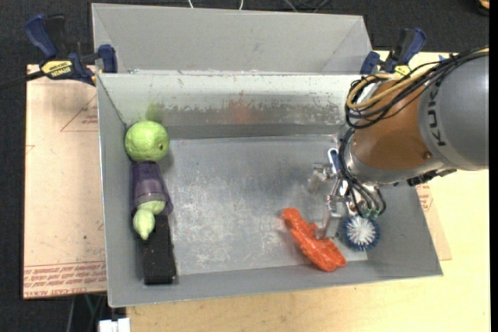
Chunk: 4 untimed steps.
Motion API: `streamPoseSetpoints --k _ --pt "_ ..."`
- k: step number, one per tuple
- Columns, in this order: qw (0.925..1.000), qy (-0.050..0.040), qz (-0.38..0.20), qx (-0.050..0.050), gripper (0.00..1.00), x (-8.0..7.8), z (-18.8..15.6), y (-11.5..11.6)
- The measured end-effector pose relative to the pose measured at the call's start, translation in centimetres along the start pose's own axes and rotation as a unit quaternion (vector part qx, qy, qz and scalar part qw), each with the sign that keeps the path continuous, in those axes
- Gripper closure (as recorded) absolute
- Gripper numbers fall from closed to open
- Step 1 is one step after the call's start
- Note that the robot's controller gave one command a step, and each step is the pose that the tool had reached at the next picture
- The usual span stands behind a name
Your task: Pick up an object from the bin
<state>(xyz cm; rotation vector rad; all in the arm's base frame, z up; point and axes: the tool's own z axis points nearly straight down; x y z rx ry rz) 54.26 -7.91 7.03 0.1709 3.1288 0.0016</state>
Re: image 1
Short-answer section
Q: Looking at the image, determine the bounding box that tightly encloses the brown cardboard board red print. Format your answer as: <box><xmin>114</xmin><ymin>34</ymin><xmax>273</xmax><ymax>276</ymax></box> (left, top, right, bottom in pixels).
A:
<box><xmin>22</xmin><ymin>64</ymin><xmax>453</xmax><ymax>300</ymax></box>

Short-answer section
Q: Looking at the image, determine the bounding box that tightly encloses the grey metal bin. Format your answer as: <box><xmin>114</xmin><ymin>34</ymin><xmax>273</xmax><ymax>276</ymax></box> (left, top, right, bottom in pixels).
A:
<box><xmin>91</xmin><ymin>2</ymin><xmax>444</xmax><ymax>309</ymax></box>

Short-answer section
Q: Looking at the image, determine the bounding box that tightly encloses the lime green toy apple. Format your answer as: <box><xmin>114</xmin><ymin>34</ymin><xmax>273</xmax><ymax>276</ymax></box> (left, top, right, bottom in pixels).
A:
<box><xmin>124</xmin><ymin>120</ymin><xmax>170</xmax><ymax>163</ymax></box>

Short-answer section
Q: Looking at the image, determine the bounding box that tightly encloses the dark flat block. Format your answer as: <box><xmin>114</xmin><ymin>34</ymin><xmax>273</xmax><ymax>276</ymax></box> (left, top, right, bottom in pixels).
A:
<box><xmin>140</xmin><ymin>214</ymin><xmax>177</xmax><ymax>285</ymax></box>

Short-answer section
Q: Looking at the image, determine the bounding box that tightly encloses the clear purple plastic cup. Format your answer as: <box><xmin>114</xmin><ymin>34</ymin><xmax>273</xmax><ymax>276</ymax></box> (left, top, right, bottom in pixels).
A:
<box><xmin>129</xmin><ymin>160</ymin><xmax>174</xmax><ymax>215</ymax></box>

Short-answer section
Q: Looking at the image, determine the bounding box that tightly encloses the blue and white round brush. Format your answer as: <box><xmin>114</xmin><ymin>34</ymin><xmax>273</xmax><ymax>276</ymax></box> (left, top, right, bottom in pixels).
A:
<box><xmin>338</xmin><ymin>215</ymin><xmax>381</xmax><ymax>251</ymax></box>

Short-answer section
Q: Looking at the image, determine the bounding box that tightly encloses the orange plastic toy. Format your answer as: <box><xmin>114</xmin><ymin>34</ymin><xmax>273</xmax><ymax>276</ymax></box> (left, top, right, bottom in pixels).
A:
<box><xmin>280</xmin><ymin>207</ymin><xmax>348</xmax><ymax>273</ymax></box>

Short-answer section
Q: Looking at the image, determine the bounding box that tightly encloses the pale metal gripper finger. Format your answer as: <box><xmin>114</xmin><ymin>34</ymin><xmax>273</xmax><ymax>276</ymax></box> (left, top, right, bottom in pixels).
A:
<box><xmin>307</xmin><ymin>162</ymin><xmax>333</xmax><ymax>194</ymax></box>
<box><xmin>314</xmin><ymin>201</ymin><xmax>344</xmax><ymax>240</ymax></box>

